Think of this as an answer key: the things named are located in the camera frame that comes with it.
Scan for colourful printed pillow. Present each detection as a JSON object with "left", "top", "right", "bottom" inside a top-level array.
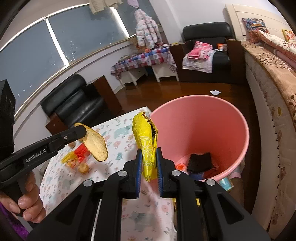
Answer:
[{"left": 242, "top": 18, "right": 270, "bottom": 43}]

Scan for yellow floral cushion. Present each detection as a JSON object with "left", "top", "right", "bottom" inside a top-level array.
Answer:
[{"left": 282, "top": 29, "right": 296, "bottom": 42}]

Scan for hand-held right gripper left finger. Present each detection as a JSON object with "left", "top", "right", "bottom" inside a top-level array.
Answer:
[{"left": 25, "top": 148, "right": 143, "bottom": 241}]

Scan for bed with brown lace cover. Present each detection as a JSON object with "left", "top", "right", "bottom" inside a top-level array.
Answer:
[{"left": 242, "top": 40, "right": 296, "bottom": 239}]

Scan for person's left hand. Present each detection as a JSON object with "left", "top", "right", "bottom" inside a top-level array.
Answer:
[{"left": 0, "top": 171, "right": 47, "bottom": 223}]

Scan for checked tablecloth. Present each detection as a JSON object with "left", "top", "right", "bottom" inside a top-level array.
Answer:
[{"left": 111, "top": 46, "right": 177, "bottom": 80}]

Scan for beige hanging jacket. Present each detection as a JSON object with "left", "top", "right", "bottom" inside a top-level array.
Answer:
[{"left": 89, "top": 0, "right": 124, "bottom": 15}]

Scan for woven basket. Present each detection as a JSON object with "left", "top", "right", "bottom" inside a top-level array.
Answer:
[{"left": 131, "top": 35, "right": 145, "bottom": 52}]

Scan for yellow plastic wrapper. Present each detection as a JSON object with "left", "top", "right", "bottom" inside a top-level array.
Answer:
[{"left": 132, "top": 111, "right": 160, "bottom": 183}]

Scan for pink folded clothes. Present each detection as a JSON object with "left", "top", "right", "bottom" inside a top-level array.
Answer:
[{"left": 187, "top": 41, "right": 213, "bottom": 61}]

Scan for large curved window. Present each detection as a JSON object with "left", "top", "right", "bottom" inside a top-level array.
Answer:
[{"left": 0, "top": 5, "right": 139, "bottom": 121}]

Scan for pink plastic bucket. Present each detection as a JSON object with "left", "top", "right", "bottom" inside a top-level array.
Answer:
[{"left": 149, "top": 95, "right": 250, "bottom": 183}]

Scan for large yellow fruit peel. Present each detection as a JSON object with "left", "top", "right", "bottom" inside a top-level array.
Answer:
[{"left": 74, "top": 123, "right": 109, "bottom": 162}]

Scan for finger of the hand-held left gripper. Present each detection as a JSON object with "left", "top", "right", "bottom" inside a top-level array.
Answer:
[{"left": 47, "top": 126, "right": 88, "bottom": 150}]

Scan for white side table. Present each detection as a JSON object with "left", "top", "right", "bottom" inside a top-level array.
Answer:
[{"left": 120, "top": 62, "right": 179, "bottom": 87}]

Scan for black foam net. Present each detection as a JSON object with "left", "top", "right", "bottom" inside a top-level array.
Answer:
[{"left": 187, "top": 152, "right": 213, "bottom": 173}]

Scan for orange dotted quilt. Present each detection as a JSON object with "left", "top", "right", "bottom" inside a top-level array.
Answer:
[{"left": 248, "top": 29, "right": 296, "bottom": 67}]

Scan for black leather armchair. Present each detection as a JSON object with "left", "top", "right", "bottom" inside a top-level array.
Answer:
[
  {"left": 40, "top": 74, "right": 123, "bottom": 136},
  {"left": 178, "top": 22, "right": 247, "bottom": 84}
]

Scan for white patterned sheet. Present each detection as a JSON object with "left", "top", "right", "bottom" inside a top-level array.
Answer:
[{"left": 182, "top": 50, "right": 218, "bottom": 73}]

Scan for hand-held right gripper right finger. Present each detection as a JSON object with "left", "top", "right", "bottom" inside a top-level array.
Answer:
[{"left": 156, "top": 148, "right": 271, "bottom": 241}]

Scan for red foam net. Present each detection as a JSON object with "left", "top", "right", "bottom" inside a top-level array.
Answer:
[{"left": 74, "top": 143, "right": 91, "bottom": 163}]

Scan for patterned puffy jacket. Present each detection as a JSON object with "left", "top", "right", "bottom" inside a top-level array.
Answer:
[{"left": 135, "top": 9, "right": 160, "bottom": 49}]

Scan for cream bed headboard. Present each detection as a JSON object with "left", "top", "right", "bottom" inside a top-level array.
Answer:
[{"left": 225, "top": 3, "right": 296, "bottom": 40}]

